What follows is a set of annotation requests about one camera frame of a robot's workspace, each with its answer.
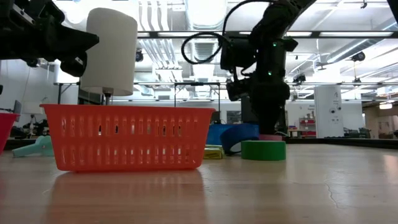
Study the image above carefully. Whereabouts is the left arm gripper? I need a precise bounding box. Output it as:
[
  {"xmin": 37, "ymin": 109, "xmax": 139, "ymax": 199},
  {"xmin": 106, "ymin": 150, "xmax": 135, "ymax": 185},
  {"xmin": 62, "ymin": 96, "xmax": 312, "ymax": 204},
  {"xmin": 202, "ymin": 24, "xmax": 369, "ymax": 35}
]
[{"xmin": 0, "ymin": 0, "xmax": 100, "ymax": 78}]

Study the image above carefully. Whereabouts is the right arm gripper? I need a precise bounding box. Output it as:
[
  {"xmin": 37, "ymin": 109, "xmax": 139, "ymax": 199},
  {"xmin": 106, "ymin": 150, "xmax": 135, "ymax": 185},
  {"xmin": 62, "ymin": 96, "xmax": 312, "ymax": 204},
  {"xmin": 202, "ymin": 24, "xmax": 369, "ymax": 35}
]
[{"xmin": 250, "ymin": 80, "xmax": 292, "ymax": 136}]

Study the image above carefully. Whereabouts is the pink tape roll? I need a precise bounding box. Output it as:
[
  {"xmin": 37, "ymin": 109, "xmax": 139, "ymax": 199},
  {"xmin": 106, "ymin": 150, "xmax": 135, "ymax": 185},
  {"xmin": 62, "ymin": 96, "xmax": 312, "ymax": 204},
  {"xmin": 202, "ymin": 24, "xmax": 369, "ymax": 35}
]
[{"xmin": 258, "ymin": 134, "xmax": 284, "ymax": 142}]

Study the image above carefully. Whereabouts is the green tape roll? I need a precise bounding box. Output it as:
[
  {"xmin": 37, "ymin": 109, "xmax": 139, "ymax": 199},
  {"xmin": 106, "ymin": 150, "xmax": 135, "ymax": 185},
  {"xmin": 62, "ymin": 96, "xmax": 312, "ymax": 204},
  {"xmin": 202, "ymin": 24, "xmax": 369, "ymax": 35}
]
[{"xmin": 240, "ymin": 140, "xmax": 287, "ymax": 162}]

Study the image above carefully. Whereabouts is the blue tape roll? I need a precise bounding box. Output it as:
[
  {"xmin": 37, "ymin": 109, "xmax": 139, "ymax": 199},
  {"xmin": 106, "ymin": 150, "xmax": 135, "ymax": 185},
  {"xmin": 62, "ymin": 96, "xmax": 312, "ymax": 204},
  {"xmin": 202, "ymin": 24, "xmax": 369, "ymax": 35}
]
[{"xmin": 220, "ymin": 124, "xmax": 261, "ymax": 156}]

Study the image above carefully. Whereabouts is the yellow-green staples box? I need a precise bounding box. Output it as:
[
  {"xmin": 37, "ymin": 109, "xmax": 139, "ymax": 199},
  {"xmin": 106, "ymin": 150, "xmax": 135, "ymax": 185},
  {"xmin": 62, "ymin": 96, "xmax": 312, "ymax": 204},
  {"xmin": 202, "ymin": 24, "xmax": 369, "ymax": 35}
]
[{"xmin": 203, "ymin": 144, "xmax": 225, "ymax": 161}]

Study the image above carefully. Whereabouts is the staple remover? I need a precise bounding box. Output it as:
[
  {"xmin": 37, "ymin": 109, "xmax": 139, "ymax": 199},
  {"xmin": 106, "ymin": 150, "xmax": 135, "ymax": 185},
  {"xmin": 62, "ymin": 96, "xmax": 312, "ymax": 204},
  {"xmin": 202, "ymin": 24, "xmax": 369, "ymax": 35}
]
[{"xmin": 11, "ymin": 134, "xmax": 54, "ymax": 158}]

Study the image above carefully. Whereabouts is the white cylindrical bin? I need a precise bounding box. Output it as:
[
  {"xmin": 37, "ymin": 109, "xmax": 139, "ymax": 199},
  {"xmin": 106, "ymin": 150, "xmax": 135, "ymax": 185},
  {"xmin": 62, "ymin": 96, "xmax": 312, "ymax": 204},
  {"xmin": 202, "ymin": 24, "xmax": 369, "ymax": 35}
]
[{"xmin": 80, "ymin": 7, "xmax": 139, "ymax": 106}]

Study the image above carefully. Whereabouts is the red storage shelf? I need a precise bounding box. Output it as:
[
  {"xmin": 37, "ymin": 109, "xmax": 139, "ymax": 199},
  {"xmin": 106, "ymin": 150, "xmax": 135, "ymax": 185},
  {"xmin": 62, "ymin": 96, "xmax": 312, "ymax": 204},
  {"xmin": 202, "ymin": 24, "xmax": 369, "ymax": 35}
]
[{"xmin": 298, "ymin": 116, "xmax": 317, "ymax": 138}]

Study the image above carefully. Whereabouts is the blue plastic basket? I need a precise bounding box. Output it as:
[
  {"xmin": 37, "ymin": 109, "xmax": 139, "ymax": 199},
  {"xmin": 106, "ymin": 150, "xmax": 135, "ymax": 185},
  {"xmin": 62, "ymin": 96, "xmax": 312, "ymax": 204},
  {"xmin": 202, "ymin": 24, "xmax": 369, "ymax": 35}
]
[{"xmin": 206, "ymin": 123, "xmax": 261, "ymax": 146}]

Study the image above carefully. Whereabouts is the white background pillar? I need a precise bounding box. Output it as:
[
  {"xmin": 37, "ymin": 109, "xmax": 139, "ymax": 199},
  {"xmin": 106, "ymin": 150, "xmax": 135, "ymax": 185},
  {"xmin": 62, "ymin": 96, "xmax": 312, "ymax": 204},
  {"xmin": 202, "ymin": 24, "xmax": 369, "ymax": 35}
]
[{"xmin": 313, "ymin": 85, "xmax": 345, "ymax": 139}]

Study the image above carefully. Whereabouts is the orange plastic basket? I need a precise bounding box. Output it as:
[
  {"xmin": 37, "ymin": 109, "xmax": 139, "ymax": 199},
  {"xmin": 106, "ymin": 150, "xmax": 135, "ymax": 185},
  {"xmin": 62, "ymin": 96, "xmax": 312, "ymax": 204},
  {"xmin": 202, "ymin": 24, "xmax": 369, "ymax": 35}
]
[{"xmin": 39, "ymin": 103, "xmax": 216, "ymax": 173}]

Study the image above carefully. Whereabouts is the red plastic basket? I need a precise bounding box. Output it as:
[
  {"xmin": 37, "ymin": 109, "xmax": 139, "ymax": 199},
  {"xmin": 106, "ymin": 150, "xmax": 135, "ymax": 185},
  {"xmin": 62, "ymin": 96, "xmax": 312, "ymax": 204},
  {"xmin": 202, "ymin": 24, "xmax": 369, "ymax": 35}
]
[{"xmin": 0, "ymin": 112, "xmax": 20, "ymax": 156}]

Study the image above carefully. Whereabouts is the black overhead crossbar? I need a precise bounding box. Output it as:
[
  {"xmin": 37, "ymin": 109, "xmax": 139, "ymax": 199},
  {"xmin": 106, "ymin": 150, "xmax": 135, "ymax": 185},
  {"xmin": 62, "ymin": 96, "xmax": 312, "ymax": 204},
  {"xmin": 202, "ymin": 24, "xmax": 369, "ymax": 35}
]
[{"xmin": 136, "ymin": 30, "xmax": 398, "ymax": 40}]

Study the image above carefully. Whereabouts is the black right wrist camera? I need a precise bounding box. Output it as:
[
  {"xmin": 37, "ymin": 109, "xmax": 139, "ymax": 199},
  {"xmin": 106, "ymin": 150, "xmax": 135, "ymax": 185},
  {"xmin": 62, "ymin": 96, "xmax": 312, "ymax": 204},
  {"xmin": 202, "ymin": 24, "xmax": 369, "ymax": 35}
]
[{"xmin": 225, "ymin": 77, "xmax": 251, "ymax": 103}]

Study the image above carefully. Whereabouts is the black background workbench frame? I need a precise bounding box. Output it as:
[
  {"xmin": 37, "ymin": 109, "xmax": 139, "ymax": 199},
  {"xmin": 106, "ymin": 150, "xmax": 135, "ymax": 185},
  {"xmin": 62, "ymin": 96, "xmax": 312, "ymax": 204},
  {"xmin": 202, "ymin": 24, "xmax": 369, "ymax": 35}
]
[{"xmin": 57, "ymin": 81, "xmax": 222, "ymax": 108}]

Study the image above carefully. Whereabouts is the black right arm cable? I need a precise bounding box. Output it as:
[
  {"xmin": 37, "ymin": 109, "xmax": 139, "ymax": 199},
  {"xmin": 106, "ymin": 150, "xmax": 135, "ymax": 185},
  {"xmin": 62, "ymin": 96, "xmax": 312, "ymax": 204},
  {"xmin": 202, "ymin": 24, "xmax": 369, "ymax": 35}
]
[{"xmin": 181, "ymin": 0, "xmax": 276, "ymax": 65}]

